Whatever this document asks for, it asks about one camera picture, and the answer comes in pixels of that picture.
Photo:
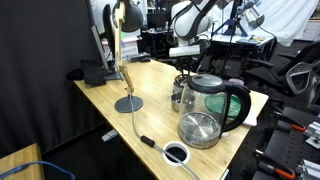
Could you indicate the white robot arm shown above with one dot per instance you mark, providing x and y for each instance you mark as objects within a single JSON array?
[{"x": 189, "y": 19}]

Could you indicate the black office chair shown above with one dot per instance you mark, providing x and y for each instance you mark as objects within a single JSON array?
[{"x": 293, "y": 78}]

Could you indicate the orange handled clamp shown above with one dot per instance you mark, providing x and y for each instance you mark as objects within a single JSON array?
[{"x": 274, "y": 168}]

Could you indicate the green plate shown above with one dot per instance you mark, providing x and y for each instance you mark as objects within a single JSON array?
[{"x": 216, "y": 103}]

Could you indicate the black computer monitor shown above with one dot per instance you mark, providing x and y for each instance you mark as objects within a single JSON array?
[{"x": 104, "y": 38}]

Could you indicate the white kitchen scale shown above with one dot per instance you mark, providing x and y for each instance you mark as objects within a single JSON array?
[{"x": 251, "y": 119}]

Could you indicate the small steel pot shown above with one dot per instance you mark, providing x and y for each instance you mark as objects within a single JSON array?
[{"x": 179, "y": 101}]

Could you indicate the black keyboard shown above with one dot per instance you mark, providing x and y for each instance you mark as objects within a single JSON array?
[{"x": 92, "y": 73}]

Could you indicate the pink plastic cup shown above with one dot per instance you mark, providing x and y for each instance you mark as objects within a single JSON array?
[{"x": 238, "y": 81}]

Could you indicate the glass electric kettle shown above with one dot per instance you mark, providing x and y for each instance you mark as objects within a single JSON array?
[{"x": 200, "y": 128}]

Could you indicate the black glass lid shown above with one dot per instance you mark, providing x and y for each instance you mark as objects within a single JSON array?
[{"x": 180, "y": 78}]

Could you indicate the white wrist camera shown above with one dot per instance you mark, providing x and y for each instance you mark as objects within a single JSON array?
[{"x": 184, "y": 51}]

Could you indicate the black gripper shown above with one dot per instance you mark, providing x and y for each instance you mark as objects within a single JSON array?
[{"x": 185, "y": 63}]

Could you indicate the yellow desk lamp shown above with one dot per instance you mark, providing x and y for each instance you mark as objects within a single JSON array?
[{"x": 127, "y": 18}]

